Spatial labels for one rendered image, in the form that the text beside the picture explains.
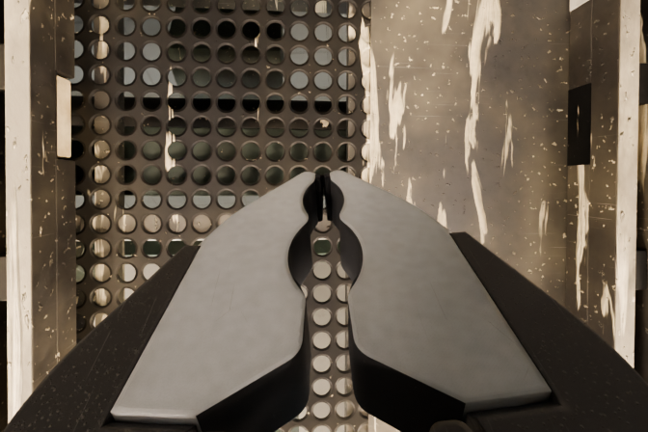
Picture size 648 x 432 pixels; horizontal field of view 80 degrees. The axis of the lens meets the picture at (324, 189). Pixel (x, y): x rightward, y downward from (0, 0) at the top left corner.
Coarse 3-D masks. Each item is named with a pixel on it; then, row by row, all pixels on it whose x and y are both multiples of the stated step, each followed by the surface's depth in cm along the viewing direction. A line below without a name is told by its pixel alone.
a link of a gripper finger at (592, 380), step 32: (480, 256) 8; (512, 288) 7; (512, 320) 7; (544, 320) 7; (576, 320) 6; (544, 352) 6; (576, 352) 6; (608, 352) 6; (576, 384) 6; (608, 384) 6; (640, 384) 6; (480, 416) 5; (512, 416) 5; (544, 416) 5; (576, 416) 5; (608, 416) 5; (640, 416) 5
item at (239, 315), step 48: (288, 192) 11; (240, 240) 9; (288, 240) 9; (192, 288) 8; (240, 288) 8; (288, 288) 7; (192, 336) 7; (240, 336) 7; (288, 336) 6; (144, 384) 6; (192, 384) 6; (240, 384) 6; (288, 384) 6
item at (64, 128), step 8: (64, 80) 39; (64, 88) 39; (64, 96) 39; (64, 104) 39; (64, 112) 39; (64, 120) 39; (64, 128) 39; (64, 136) 39; (64, 144) 39; (64, 152) 39
